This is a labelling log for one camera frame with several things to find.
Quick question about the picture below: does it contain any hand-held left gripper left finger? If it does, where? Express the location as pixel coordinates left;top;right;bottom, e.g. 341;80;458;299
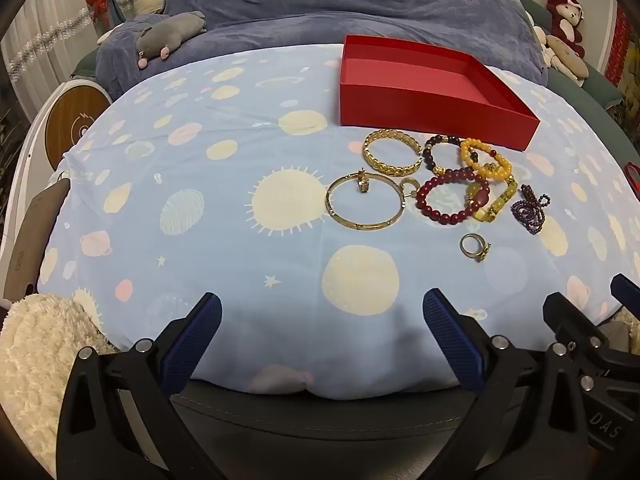
57;292;224;480

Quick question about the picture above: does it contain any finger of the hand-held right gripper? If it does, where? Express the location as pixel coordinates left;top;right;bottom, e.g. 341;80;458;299
610;273;640;317
543;292;608;348

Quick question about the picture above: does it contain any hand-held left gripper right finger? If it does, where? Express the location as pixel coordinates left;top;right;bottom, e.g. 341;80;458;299
422;288;587;480

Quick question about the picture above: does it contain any gold ring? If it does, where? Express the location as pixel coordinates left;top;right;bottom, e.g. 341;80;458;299
460;232;492;263

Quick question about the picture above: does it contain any purple bead string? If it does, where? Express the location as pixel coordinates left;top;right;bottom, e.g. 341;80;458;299
511;184;552;235

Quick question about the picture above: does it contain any yellow jade bracelet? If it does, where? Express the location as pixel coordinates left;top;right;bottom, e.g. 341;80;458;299
466;175;518;223

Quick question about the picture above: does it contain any red bead bracelet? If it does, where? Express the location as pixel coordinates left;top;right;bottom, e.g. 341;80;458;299
415;167;481;226

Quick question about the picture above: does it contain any thin gold bangle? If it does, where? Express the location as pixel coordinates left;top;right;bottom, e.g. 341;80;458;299
325;172;405;232

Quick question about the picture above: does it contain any dark bead bracelet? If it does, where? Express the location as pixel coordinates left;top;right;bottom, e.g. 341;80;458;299
421;133;466;177

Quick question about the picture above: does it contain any yellow bead bracelet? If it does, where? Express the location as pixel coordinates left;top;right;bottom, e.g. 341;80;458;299
460;138;513;181

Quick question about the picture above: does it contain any gold chain bracelet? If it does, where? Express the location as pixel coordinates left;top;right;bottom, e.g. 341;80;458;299
362;129;424;177

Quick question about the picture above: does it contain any red cardboard box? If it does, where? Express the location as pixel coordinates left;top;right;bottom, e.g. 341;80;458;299
340;35;542;152

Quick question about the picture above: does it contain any dark grey seat cushion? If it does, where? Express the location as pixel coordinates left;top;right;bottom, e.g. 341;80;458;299
170;377;481;480

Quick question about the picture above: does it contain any white fluffy cloth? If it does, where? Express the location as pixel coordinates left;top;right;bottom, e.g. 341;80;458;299
0;292;118;476

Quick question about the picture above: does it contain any brown card tag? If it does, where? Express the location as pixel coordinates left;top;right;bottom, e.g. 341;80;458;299
2;178;72;301

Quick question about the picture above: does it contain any green padded headboard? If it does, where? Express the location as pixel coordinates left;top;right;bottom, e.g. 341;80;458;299
487;0;640;161

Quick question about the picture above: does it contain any beige plush toy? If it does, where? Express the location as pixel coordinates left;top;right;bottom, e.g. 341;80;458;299
532;25;591;86

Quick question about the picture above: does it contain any white round wooden-top device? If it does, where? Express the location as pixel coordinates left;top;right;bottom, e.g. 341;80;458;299
0;77;113;261

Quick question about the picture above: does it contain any red monkey plush toy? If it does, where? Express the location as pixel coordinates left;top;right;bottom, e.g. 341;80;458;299
545;0;586;58

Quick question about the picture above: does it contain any grey mouse plush toy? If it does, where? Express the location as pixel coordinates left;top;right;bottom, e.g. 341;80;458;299
136;11;207;70

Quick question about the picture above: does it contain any white curtain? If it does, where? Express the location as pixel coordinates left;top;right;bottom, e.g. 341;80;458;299
0;0;101;116

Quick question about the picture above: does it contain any silver tinsel garland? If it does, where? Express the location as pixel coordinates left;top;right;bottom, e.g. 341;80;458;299
7;7;93;78

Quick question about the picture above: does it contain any blue-grey blanket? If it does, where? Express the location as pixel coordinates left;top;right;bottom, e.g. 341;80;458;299
95;0;548;101

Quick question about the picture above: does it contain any red bow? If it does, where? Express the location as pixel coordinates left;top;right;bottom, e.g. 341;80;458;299
86;0;115;23

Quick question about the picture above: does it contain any red wall banner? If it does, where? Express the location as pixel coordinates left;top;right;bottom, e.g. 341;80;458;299
611;7;633;68

